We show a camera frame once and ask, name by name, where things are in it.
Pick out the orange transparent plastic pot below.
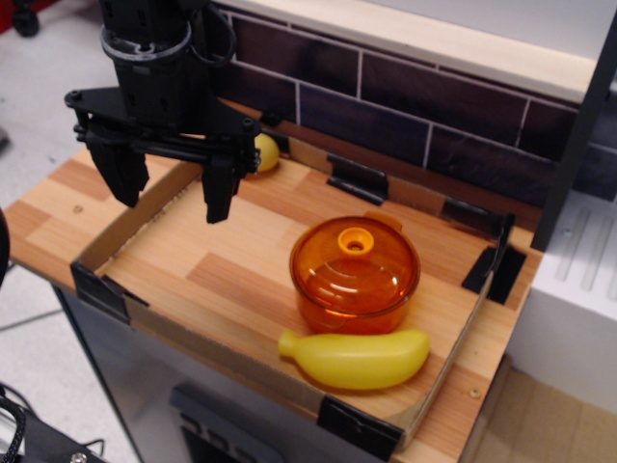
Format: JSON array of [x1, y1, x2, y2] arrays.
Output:
[[293, 210, 419, 336]]

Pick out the black office chair base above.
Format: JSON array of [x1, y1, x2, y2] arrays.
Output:
[[12, 0, 40, 38]]

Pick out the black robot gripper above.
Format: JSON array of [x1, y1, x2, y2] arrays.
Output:
[[65, 23, 260, 224]]

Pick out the grey upright post right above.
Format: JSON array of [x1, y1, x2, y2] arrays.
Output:
[[531, 14, 616, 252]]

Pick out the yellow plastic potato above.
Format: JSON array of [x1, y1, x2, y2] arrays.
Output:
[[255, 133, 281, 174]]

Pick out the white toy sink counter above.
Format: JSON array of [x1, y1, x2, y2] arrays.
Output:
[[507, 192, 616, 413]]

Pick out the black cable bottom left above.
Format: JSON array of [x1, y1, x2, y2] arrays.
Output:
[[0, 383, 107, 463]]

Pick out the yellow plastic banana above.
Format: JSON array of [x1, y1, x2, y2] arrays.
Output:
[[278, 330, 430, 391]]

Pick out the cardboard fence with black tape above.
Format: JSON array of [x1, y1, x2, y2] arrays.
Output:
[[63, 141, 537, 462]]

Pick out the grey toy oven front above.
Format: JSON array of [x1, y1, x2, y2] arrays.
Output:
[[169, 384, 284, 463]]

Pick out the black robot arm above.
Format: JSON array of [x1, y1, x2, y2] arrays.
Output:
[[65, 1, 260, 224]]

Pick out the orange transparent pot lid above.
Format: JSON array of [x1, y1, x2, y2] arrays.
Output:
[[288, 216, 421, 319]]

